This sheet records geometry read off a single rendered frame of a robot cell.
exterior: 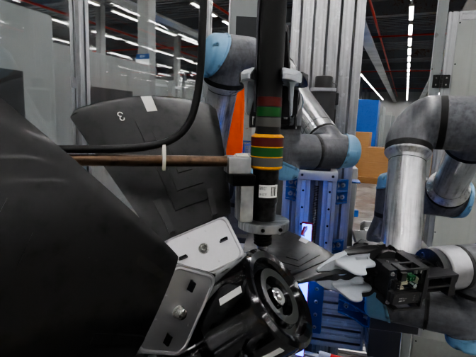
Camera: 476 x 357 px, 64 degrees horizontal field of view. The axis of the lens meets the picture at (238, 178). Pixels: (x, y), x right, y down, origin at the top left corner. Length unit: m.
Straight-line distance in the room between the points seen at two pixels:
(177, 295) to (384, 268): 0.35
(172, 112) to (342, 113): 0.90
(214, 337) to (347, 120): 1.11
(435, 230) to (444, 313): 1.59
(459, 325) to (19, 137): 0.72
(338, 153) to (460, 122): 0.24
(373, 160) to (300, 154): 9.02
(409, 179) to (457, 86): 1.50
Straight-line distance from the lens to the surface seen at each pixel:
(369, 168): 9.78
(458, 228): 2.37
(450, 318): 0.80
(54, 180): 0.32
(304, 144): 0.77
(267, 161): 0.49
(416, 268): 0.63
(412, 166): 0.85
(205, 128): 0.59
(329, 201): 1.34
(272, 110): 0.49
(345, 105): 1.40
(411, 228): 0.81
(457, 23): 2.36
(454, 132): 0.89
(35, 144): 0.32
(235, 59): 1.03
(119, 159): 0.48
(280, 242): 0.72
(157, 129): 0.57
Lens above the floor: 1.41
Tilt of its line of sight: 9 degrees down
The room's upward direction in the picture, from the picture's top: 2 degrees clockwise
